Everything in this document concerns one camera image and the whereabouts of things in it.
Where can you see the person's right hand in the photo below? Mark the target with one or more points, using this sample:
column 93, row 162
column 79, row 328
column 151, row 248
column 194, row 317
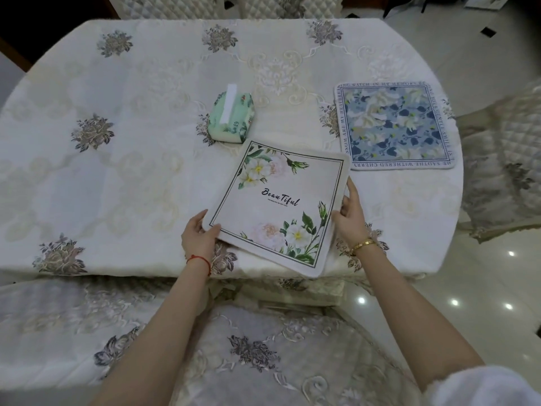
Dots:
column 353, row 226

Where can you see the person's left hand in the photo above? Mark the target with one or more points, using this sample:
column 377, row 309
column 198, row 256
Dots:
column 195, row 243

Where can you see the person's left thumb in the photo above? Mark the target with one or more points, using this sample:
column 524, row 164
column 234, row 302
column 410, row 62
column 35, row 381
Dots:
column 213, row 233

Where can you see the person's right thumb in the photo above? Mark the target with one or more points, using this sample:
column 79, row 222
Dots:
column 340, row 207

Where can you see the white floral square cloth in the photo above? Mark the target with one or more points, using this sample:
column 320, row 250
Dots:
column 274, row 202

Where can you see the person's left forearm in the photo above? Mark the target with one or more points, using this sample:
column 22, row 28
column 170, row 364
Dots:
column 167, row 329

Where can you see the person's right forearm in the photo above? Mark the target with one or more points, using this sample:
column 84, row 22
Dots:
column 405, row 308

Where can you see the blue floral square cloth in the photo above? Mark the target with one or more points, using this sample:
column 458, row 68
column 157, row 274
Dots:
column 397, row 124

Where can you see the green tissue pack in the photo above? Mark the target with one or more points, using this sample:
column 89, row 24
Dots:
column 230, row 118

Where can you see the white embroidered tablecloth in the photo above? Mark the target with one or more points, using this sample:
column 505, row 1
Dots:
column 105, row 173

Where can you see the lace embroidered chair cover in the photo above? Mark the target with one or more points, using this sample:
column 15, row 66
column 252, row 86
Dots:
column 274, row 355

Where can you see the quilted beige chair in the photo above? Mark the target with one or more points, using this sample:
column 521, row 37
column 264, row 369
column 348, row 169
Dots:
column 169, row 6
column 291, row 6
column 503, row 164

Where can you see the white sleeve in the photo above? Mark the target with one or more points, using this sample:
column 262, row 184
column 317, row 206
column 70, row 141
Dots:
column 490, row 386

